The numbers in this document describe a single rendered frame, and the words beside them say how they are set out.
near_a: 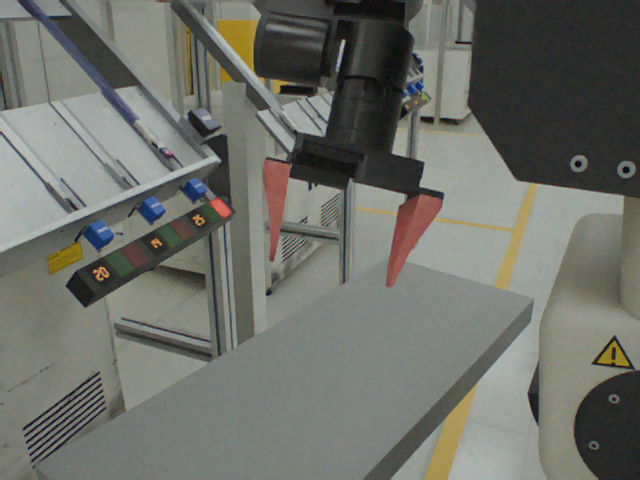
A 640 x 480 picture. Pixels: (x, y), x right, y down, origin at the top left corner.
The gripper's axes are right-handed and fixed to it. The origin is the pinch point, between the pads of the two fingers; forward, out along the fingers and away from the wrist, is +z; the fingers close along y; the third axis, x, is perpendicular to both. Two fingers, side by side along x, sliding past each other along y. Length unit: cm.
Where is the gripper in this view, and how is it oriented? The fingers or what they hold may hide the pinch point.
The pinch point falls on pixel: (333, 264)
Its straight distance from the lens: 47.2
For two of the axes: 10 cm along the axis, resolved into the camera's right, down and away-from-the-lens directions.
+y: -9.7, -2.1, -0.9
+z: -2.1, 9.8, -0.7
